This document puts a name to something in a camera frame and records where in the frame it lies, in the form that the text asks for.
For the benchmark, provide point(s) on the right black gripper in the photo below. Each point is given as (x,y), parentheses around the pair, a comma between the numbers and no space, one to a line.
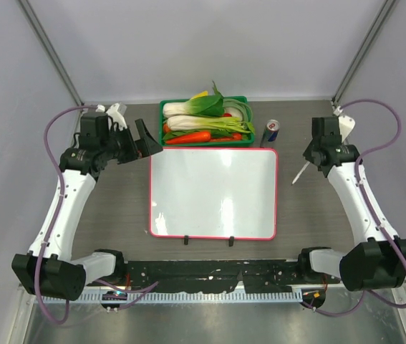
(307,153)

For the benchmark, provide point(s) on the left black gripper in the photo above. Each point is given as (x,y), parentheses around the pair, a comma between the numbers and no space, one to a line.
(146,146)

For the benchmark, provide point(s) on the pink framed whiteboard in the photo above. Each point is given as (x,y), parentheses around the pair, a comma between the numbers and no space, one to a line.
(214,193)

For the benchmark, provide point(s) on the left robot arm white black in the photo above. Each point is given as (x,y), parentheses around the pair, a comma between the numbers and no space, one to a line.
(47,269)

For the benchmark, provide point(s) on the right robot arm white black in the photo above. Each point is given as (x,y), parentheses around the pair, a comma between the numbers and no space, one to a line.
(378,259)

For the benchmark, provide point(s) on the green leaf spinach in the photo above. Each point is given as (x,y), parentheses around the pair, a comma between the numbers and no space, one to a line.
(176,133)

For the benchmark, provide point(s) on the lower celery bok choy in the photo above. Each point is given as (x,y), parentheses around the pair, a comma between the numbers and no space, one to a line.
(228,124)

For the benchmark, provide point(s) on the energy drink can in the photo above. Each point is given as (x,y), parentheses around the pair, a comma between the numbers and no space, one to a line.
(270,134)

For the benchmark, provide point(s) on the orange carrot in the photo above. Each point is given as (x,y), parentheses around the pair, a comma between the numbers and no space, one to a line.
(196,137)

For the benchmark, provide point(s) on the green plastic tray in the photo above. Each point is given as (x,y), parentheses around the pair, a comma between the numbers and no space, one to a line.
(246,141)

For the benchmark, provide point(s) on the yellow pepper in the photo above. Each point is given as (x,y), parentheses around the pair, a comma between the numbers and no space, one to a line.
(200,95)

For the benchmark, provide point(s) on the upper bok choy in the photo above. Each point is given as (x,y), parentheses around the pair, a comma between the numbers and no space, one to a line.
(211,106)

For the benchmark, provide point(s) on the red chili pepper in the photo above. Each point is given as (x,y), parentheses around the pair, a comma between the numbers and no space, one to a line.
(234,137)

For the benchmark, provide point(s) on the white onion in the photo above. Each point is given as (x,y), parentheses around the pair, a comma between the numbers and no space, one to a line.
(236,111)

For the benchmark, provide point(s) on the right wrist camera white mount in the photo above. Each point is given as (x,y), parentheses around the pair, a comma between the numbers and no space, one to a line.
(346,123)

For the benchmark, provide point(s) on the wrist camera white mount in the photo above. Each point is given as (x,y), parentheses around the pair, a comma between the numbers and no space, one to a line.
(116,114)
(346,123)

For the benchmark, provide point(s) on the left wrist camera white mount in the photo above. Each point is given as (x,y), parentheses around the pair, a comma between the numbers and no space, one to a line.
(116,114)

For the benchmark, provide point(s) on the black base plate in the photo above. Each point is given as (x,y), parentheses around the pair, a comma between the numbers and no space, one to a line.
(217,276)

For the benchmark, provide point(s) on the white slotted cable duct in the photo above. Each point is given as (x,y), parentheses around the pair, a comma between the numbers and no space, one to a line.
(239,295)

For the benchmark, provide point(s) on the right aluminium frame post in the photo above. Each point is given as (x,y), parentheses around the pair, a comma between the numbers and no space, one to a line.
(375,29)

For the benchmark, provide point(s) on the aluminium frame post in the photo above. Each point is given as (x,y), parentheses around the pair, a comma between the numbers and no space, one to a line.
(375,29)
(38,29)

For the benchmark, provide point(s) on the left aluminium frame post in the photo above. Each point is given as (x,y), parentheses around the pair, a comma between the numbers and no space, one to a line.
(38,29)

